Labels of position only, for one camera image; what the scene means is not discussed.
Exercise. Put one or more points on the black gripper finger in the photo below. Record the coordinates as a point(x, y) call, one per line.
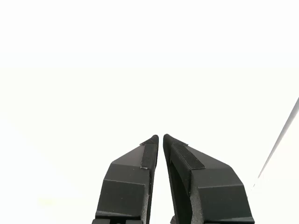
point(126, 186)
point(217, 198)

